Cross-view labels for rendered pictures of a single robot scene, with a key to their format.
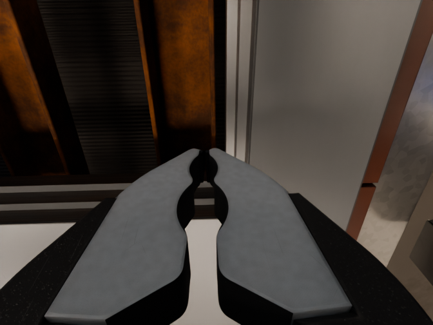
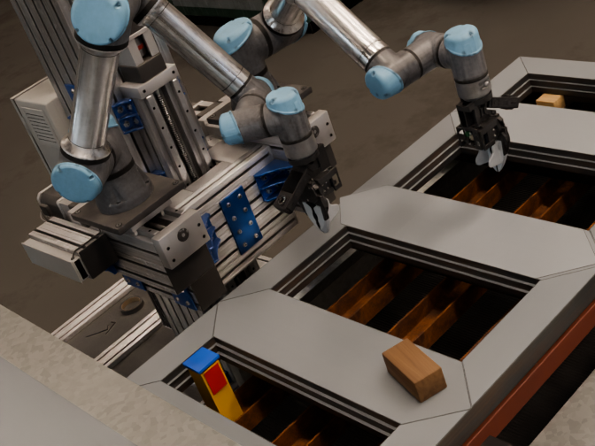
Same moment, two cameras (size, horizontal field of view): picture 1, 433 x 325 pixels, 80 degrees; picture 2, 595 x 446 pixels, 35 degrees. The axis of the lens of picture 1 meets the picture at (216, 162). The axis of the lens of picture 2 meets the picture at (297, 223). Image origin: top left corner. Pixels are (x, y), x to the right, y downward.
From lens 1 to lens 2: 2.15 m
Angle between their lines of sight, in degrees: 47
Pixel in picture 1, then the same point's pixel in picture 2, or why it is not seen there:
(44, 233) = (399, 236)
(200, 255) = (369, 218)
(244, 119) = (327, 249)
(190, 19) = not seen: hidden behind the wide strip
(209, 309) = (390, 198)
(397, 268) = not seen: hidden behind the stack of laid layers
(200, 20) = not seen: hidden behind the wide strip
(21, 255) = (416, 233)
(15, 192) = (411, 257)
